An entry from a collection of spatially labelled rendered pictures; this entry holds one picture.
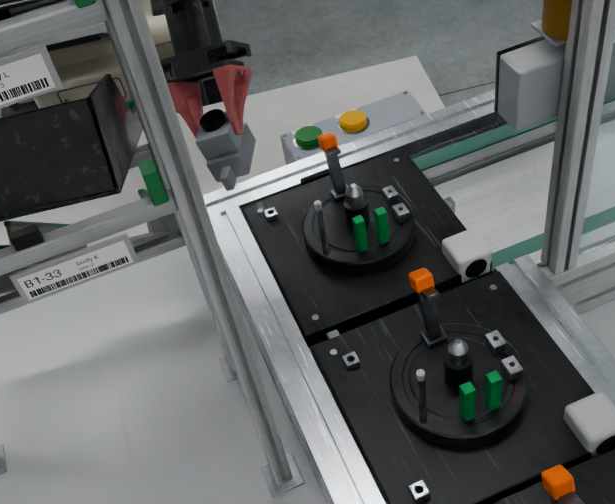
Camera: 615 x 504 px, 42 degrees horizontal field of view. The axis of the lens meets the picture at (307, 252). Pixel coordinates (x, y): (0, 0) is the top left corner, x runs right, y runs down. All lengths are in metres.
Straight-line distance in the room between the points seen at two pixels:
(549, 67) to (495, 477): 0.39
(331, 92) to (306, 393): 0.68
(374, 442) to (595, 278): 0.36
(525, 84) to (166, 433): 0.58
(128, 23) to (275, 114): 0.90
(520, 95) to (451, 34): 2.35
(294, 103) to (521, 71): 0.69
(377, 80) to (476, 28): 1.75
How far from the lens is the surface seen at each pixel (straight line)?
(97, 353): 1.11
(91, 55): 1.59
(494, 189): 1.13
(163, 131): 0.55
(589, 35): 0.76
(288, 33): 3.25
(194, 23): 0.93
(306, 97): 1.42
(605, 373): 0.90
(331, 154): 0.97
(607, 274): 1.03
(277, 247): 1.00
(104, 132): 0.62
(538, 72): 0.79
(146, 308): 1.14
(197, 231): 0.62
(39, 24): 0.50
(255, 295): 0.97
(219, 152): 0.93
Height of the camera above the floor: 1.69
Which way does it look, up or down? 47 degrees down
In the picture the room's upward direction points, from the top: 11 degrees counter-clockwise
